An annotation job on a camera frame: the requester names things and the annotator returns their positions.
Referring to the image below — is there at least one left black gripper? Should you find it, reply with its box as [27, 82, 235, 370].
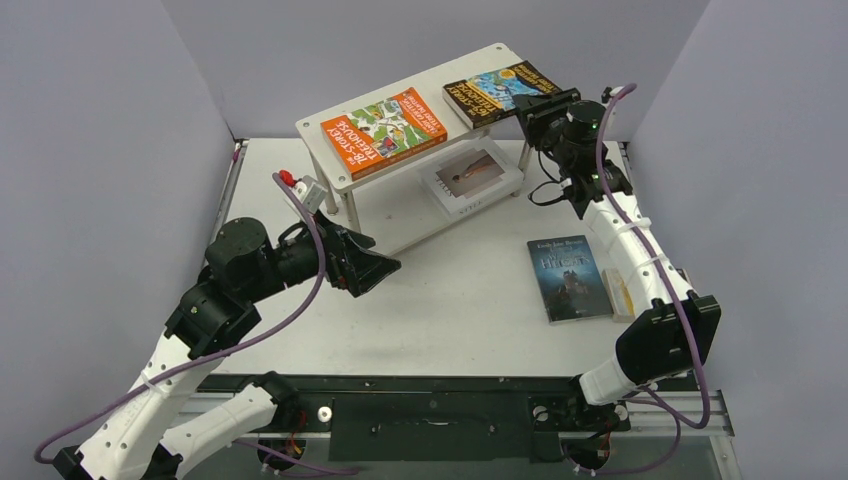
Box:
[244, 207, 400, 303]

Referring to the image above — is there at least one black blue treehouse book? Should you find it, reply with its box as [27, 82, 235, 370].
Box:
[442, 61, 562, 130]

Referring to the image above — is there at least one white style magazine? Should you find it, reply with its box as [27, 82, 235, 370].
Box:
[419, 138, 524, 223]

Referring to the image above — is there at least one orange 78-storey treehouse book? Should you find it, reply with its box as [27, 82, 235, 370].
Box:
[321, 87, 448, 180]

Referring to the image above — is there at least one dark blue paperback book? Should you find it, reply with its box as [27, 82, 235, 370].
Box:
[527, 235, 613, 324]

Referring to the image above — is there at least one yellow red paperback book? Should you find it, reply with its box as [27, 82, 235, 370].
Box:
[601, 268, 637, 323]

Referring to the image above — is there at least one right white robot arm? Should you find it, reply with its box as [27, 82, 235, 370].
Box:
[513, 84, 721, 427]

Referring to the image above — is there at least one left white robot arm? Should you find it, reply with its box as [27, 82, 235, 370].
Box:
[53, 214, 401, 479]

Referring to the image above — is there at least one white two-tier shelf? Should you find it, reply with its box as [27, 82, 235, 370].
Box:
[296, 43, 556, 255]

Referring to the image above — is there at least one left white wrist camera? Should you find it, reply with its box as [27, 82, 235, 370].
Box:
[277, 170, 328, 215]

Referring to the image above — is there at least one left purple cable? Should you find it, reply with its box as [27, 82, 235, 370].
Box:
[34, 173, 329, 465]

